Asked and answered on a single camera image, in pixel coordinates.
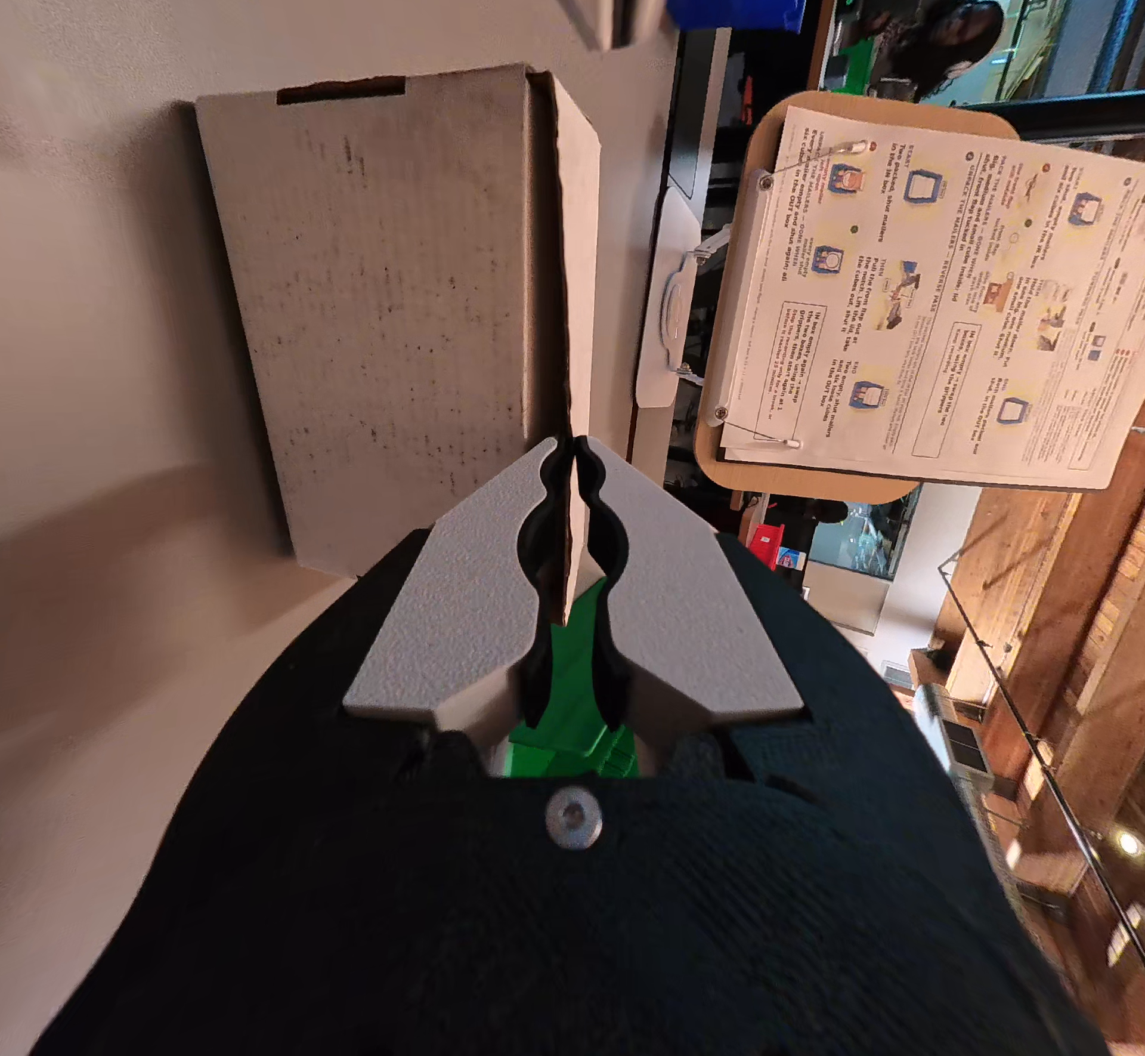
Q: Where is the white cardboard mailer box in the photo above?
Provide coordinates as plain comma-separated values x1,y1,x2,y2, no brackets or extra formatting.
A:
195,63,602,628

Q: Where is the black stand pole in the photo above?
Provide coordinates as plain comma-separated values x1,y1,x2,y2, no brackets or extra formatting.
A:
966,92,1145,144

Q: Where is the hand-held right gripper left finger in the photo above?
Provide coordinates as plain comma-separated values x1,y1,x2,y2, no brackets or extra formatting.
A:
342,437,569,775

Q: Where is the background wooden table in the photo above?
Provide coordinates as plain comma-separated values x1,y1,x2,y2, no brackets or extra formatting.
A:
809,0,853,92

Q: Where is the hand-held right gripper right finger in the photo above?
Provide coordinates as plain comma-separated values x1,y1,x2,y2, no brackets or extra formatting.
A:
572,436,804,775

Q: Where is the grey desk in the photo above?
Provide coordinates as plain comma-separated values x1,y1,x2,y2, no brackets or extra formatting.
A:
0,0,681,1056

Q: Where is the printed instruction sheet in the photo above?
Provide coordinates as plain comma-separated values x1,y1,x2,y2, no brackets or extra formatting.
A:
720,106,1145,492

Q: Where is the green plastic bin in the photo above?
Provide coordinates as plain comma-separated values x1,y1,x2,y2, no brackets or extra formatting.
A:
503,577,642,780

